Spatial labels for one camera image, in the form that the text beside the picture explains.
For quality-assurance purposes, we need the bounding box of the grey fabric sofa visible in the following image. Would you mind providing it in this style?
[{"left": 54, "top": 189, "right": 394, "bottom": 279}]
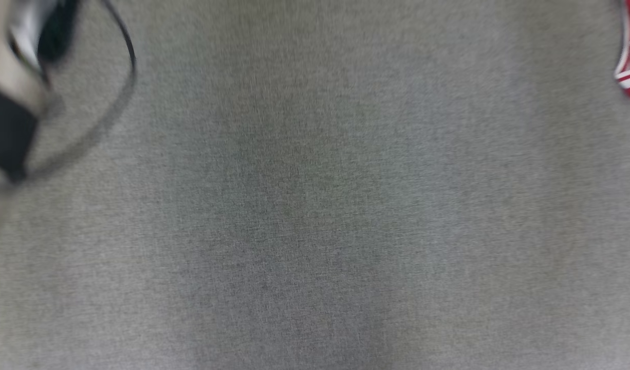
[{"left": 0, "top": 0, "right": 630, "bottom": 370}]

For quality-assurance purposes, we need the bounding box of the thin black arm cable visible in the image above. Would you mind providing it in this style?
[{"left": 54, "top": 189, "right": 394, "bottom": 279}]
[{"left": 25, "top": 0, "right": 137, "bottom": 178}]

